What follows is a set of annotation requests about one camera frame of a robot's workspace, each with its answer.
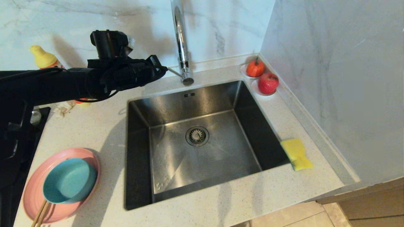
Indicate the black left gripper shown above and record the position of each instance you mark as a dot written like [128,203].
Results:
[123,75]

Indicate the chrome kitchen faucet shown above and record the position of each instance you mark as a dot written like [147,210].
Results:
[181,41]

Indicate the yellow-capped orange dish soap bottle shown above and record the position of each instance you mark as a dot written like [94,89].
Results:
[42,58]

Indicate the wooden chopstick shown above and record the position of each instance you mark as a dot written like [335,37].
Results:
[42,216]
[38,214]

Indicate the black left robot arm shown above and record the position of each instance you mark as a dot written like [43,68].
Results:
[38,85]

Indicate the stainless steel sink basin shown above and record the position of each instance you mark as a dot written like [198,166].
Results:
[176,104]

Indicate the yellow sponge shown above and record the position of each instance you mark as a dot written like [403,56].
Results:
[297,154]

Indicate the round metal drain strainer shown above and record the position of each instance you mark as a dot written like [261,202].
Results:
[197,136]

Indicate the small white dish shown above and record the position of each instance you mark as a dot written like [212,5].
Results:
[242,71]
[254,88]

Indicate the orange persimmon fruit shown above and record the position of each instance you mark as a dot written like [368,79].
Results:
[255,69]

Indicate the crumpled white tissue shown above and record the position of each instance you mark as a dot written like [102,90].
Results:
[64,108]

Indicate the red apple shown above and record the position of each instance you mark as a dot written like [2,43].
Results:
[268,84]

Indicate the black induction cooktop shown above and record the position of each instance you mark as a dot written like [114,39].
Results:
[44,116]

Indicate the clear glass bowl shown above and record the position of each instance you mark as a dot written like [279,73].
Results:
[35,116]

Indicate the teal bowl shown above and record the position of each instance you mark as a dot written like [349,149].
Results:
[68,182]

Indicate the pink plate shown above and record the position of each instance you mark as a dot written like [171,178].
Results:
[33,190]

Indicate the wooden cabinet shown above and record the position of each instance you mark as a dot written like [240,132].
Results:
[372,205]

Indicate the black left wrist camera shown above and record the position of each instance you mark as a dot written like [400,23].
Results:
[109,44]

